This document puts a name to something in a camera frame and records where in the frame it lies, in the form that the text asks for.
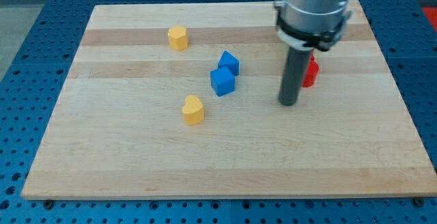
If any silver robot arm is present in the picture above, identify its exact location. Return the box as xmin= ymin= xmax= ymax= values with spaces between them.
xmin=274 ymin=0 xmax=351 ymax=51

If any blue cube block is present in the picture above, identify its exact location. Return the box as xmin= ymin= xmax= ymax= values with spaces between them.
xmin=210 ymin=66 xmax=236 ymax=96

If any blue triangle block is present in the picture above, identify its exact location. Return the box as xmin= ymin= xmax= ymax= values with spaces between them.
xmin=218 ymin=51 xmax=240 ymax=76

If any yellow heart block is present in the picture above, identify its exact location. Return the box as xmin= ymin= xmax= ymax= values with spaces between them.
xmin=182 ymin=95 xmax=205 ymax=126

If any wooden board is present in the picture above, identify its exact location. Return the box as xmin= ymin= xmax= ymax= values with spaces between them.
xmin=21 ymin=0 xmax=436 ymax=200

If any yellow hexagon block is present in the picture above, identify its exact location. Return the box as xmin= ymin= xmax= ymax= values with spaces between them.
xmin=167 ymin=26 xmax=188 ymax=51

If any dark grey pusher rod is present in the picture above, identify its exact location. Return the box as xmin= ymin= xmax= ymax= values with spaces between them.
xmin=278 ymin=47 xmax=312 ymax=106

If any red block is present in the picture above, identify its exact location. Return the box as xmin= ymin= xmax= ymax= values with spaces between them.
xmin=302 ymin=53 xmax=320 ymax=87

